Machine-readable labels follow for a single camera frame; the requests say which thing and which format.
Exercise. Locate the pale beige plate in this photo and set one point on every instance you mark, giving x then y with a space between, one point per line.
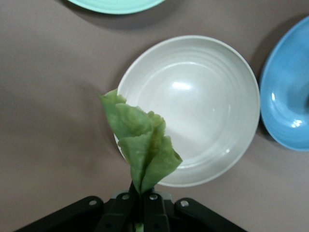
205 108

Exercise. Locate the blue plate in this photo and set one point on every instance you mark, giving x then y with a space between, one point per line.
285 96

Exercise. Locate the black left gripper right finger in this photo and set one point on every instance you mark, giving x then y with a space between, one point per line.
159 217

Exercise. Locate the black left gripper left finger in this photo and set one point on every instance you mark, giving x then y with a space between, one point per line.
116 217

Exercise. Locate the brown table cover sheet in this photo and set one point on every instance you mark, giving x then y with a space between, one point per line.
48 72

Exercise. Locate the green lettuce leaf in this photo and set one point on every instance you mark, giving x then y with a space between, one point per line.
144 149

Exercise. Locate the pale green plate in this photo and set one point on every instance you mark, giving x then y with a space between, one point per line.
116 6

